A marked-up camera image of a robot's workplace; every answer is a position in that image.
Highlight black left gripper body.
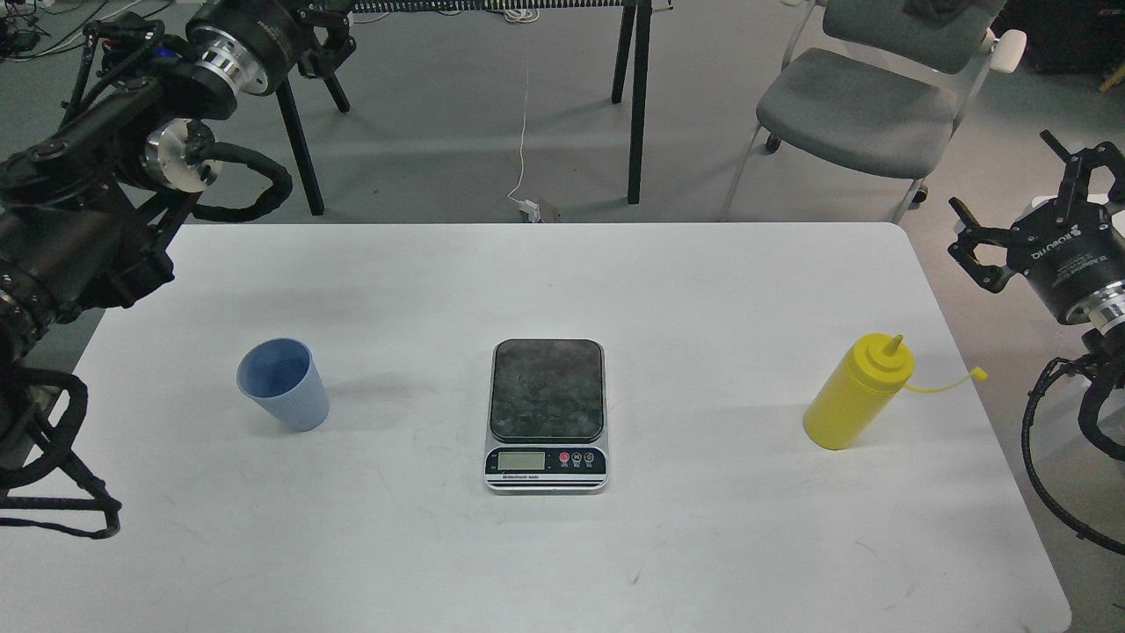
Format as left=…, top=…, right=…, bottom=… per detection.
left=185, top=1, right=330, bottom=96

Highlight blue ribbed plastic cup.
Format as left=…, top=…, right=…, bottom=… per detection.
left=236, top=338, right=330, bottom=433

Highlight black legged background table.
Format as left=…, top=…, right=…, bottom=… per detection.
left=313, top=1, right=657, bottom=205

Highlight cables on floor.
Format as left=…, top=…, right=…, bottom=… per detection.
left=0, top=0, right=177, bottom=62

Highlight yellow squeeze bottle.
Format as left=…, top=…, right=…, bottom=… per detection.
left=802, top=333, right=989, bottom=450

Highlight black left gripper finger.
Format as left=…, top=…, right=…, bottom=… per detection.
left=297, top=11, right=357, bottom=79

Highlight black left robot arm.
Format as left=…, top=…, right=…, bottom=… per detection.
left=1, top=1, right=356, bottom=540

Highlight grey office chair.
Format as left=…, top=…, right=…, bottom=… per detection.
left=755, top=1, right=1028, bottom=223

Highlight digital kitchen scale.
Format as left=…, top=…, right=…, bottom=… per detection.
left=483, top=340, right=608, bottom=494

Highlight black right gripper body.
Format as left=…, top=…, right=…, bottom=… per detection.
left=1018, top=200, right=1124, bottom=327

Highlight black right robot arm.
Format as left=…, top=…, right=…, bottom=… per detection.
left=948, top=132, right=1124, bottom=554

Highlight white power adapter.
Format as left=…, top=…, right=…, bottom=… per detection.
left=518, top=199, right=542, bottom=223

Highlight white hanging cable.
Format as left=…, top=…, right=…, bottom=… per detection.
left=509, top=9, right=539, bottom=207

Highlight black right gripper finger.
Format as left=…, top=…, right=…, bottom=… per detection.
left=1040, top=132, right=1124, bottom=211
left=947, top=198, right=1038, bottom=295

